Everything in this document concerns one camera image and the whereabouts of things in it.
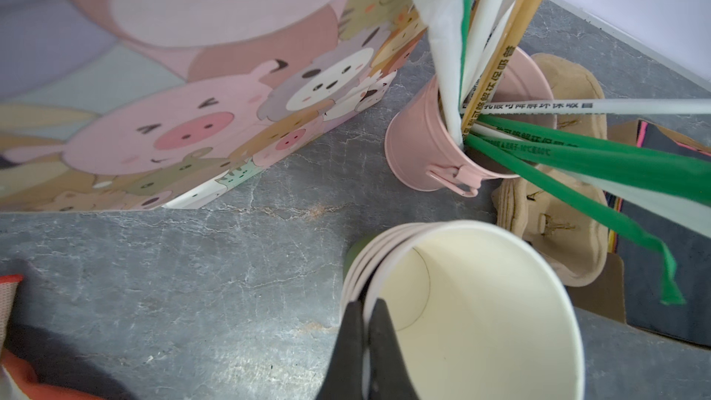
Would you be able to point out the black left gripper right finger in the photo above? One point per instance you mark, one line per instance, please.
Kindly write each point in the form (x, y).
(389, 378)

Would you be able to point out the red white garden glove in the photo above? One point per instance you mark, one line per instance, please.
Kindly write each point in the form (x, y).
(18, 378)

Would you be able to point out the green wrapped straw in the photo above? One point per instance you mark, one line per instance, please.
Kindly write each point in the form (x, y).
(670, 294)

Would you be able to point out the white wrapped straw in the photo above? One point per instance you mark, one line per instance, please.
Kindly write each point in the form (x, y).
(600, 106)

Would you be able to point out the green paper cup stack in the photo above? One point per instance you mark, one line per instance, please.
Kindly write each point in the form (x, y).
(407, 288)

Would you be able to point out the pink metal bucket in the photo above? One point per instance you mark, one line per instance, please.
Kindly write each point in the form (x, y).
(421, 153)

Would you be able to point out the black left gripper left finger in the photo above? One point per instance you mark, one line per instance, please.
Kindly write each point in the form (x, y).
(344, 376)

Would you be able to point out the brown wrapped straw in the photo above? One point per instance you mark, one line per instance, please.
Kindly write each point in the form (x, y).
(496, 28)

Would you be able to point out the brown pulp cup carrier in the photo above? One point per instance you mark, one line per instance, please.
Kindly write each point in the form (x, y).
(572, 243)

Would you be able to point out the cartoon animal paper bag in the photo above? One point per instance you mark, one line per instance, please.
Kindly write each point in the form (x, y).
(139, 104)

